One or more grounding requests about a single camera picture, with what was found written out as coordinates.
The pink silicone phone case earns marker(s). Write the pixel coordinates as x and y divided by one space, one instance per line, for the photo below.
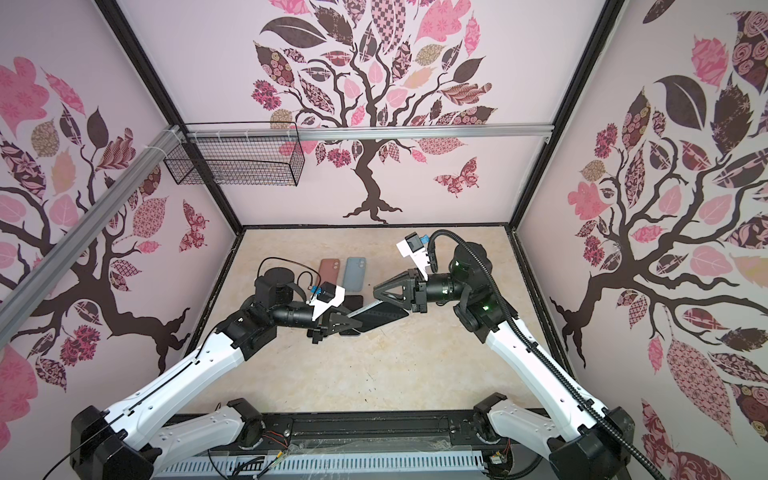
329 270

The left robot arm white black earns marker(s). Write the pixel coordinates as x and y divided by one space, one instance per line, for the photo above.
277 302

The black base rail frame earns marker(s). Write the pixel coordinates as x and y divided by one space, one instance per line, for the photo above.
372 429

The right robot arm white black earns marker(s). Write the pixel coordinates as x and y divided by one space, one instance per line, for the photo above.
576 433

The aluminium rail back wall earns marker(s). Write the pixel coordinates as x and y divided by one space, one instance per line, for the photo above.
372 132

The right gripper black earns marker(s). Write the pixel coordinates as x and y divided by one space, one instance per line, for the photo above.
415 296

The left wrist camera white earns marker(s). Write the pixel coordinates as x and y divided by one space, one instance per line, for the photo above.
325 297

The white slotted cable duct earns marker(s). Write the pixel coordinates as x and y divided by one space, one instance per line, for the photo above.
321 466

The black wire basket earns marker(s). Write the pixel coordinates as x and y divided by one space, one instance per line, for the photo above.
258 153

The black smartphone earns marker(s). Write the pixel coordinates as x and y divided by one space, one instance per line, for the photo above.
375 315
352 303

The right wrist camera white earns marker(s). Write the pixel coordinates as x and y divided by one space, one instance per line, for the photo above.
414 246

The aluminium rail wall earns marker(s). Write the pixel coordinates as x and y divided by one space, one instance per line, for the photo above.
372 132
24 299

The light blue phone case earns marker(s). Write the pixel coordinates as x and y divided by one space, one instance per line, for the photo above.
354 274

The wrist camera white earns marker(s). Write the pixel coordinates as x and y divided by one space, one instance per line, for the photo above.
414 246
325 297

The aluminium rail left wall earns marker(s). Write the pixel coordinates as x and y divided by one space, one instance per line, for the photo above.
24 299

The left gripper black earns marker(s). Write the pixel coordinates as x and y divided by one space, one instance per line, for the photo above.
328 325

